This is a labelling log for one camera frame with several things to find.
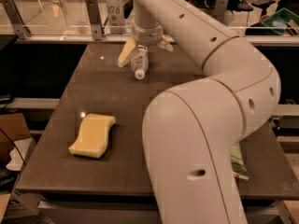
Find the white numbered robot base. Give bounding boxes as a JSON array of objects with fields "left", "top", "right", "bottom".
[{"left": 106, "top": 0, "right": 128, "bottom": 35}]

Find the middle metal bracket post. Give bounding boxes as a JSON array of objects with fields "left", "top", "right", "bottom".
[{"left": 85, "top": 0, "right": 103, "bottom": 40}]

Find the green plastic bin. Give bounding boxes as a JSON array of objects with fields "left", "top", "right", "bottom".
[{"left": 261, "top": 8, "right": 299, "bottom": 36}]

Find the clear plastic water bottle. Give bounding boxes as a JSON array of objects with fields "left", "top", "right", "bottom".
[{"left": 131, "top": 45, "right": 149, "bottom": 80}]

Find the black cable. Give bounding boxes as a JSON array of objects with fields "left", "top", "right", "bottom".
[{"left": 0, "top": 127, "right": 28, "bottom": 167}]

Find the metal bracket post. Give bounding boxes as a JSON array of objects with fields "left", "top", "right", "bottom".
[
  {"left": 0, "top": 0, "right": 31, "bottom": 39},
  {"left": 85, "top": 0, "right": 103, "bottom": 40},
  {"left": 213, "top": 0, "right": 229, "bottom": 24}
]

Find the green snack bag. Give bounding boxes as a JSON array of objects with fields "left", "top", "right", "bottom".
[{"left": 230, "top": 143, "right": 249, "bottom": 180}]

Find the brown cardboard box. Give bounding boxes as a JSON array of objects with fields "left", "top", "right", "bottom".
[{"left": 0, "top": 113, "right": 31, "bottom": 164}]

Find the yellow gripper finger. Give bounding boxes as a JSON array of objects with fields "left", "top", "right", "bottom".
[
  {"left": 156, "top": 35, "right": 173, "bottom": 52},
  {"left": 118, "top": 37, "right": 137, "bottom": 67}
]

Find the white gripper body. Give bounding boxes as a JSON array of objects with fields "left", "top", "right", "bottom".
[{"left": 132, "top": 20, "right": 164, "bottom": 47}]

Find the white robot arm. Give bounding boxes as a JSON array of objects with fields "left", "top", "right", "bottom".
[{"left": 135, "top": 0, "right": 280, "bottom": 224}]

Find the right metal bracket post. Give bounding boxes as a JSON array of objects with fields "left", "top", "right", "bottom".
[{"left": 213, "top": 0, "right": 229, "bottom": 24}]

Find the yellow sponge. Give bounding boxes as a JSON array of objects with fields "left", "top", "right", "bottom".
[{"left": 68, "top": 114, "right": 116, "bottom": 159}]

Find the left metal bracket post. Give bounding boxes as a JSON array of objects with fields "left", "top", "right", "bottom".
[{"left": 0, "top": 0, "right": 31, "bottom": 39}]

